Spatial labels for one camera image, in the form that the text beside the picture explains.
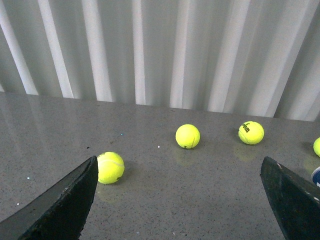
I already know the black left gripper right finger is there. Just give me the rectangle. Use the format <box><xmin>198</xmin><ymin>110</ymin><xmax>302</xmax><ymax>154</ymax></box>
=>
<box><xmin>260</xmin><ymin>156</ymin><xmax>320</xmax><ymax>240</ymax></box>

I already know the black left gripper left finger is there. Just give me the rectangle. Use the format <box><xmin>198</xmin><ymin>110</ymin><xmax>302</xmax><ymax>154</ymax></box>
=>
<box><xmin>0</xmin><ymin>156</ymin><xmax>98</xmax><ymax>240</ymax></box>

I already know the clear Wilson tennis can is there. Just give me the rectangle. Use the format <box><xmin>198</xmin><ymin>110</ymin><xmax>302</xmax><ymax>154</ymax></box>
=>
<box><xmin>311</xmin><ymin>167</ymin><xmax>320</xmax><ymax>187</ymax></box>

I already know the far right yellow tennis ball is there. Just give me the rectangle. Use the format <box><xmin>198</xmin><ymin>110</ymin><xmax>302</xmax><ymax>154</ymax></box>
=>
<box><xmin>313</xmin><ymin>137</ymin><xmax>320</xmax><ymax>157</ymax></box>

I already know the left yellow tennis ball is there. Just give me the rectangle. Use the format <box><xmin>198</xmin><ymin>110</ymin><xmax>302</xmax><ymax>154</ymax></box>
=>
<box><xmin>97</xmin><ymin>152</ymin><xmax>125</xmax><ymax>185</ymax></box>

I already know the Wilson yellow tennis ball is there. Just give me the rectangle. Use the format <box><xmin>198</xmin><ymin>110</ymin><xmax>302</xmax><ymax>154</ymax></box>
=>
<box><xmin>238</xmin><ymin>121</ymin><xmax>265</xmax><ymax>145</ymax></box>

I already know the middle yellow tennis ball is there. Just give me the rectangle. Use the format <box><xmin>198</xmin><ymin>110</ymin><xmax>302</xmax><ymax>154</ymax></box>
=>
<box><xmin>175</xmin><ymin>124</ymin><xmax>201</xmax><ymax>149</ymax></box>

